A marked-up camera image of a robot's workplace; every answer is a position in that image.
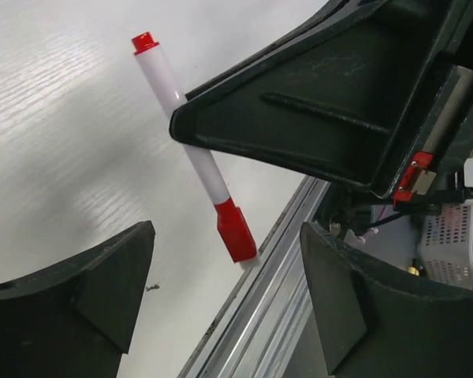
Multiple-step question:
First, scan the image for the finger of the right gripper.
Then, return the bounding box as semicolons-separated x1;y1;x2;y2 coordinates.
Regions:
169;1;456;197

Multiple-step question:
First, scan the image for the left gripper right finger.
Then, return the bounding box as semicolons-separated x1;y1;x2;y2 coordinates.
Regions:
300;222;473;377

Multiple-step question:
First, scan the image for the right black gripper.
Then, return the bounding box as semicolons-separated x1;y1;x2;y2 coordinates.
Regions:
389;1;473;209

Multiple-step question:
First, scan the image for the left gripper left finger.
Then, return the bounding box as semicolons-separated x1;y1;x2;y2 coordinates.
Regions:
0;220;155;377

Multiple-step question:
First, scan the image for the red cap marker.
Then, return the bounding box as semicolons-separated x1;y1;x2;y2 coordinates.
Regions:
132;32;259;270

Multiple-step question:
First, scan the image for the white plastic basket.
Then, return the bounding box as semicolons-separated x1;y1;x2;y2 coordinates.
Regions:
417;205;473;290

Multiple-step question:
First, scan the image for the aluminium rail frame front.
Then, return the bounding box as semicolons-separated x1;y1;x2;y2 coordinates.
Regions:
180;177;329;377

